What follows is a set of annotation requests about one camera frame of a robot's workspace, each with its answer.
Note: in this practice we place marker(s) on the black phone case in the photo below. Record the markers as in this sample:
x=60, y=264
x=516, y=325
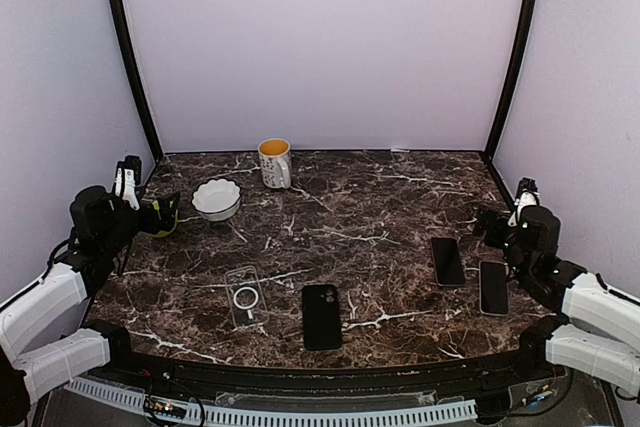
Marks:
x=321, y=317

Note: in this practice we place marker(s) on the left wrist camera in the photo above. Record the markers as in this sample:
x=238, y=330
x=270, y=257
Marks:
x=127, y=179

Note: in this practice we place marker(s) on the white scalloped bowl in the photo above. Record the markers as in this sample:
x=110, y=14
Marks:
x=217, y=200

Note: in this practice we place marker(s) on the green cup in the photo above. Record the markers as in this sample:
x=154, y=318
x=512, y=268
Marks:
x=164, y=217

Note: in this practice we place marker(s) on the black frame post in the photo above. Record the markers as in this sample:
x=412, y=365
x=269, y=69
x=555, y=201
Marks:
x=513, y=70
x=134, y=78

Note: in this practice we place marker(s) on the black front rail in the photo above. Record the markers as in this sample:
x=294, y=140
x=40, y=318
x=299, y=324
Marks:
x=210, y=355

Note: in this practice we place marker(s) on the right black frame post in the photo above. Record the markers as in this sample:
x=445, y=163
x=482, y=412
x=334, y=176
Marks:
x=513, y=70

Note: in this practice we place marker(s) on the left black frame post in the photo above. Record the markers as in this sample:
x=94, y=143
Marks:
x=134, y=78

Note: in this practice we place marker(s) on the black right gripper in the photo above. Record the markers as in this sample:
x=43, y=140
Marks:
x=485, y=219

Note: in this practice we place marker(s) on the white floral mug yellow inside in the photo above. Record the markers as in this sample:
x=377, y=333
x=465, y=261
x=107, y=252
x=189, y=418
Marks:
x=275, y=163

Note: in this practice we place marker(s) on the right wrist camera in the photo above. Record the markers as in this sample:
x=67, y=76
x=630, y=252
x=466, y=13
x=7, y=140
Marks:
x=527, y=195

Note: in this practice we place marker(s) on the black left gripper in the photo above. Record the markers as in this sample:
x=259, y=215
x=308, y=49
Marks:
x=150, y=223

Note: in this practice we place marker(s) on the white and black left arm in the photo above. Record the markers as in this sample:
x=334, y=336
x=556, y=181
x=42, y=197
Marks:
x=104, y=226

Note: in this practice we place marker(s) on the white slotted cable duct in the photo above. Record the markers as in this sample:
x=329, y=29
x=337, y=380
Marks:
x=244, y=411

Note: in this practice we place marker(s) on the black smartphone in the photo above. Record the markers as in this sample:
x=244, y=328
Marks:
x=449, y=271

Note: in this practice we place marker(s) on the silver edged smartphone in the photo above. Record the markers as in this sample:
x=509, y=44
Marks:
x=494, y=295

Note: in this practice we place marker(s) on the clear magsafe phone case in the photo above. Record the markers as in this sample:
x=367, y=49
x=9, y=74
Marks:
x=246, y=300

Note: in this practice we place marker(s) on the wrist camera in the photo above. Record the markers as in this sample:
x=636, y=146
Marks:
x=127, y=179
x=527, y=195

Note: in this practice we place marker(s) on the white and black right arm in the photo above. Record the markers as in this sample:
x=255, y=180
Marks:
x=592, y=326

